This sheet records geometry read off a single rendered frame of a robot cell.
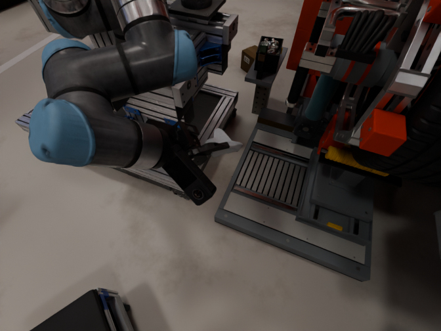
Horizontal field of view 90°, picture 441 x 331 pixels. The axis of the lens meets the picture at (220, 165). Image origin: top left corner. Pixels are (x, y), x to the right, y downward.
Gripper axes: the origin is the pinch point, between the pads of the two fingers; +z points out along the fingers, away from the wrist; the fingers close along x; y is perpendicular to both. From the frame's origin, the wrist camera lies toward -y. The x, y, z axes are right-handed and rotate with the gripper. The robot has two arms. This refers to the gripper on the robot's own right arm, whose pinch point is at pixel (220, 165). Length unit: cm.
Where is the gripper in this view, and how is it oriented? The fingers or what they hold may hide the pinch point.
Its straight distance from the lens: 53.2
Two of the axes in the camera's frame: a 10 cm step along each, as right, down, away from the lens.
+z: 5.5, 0.6, 8.3
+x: -7.2, 5.4, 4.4
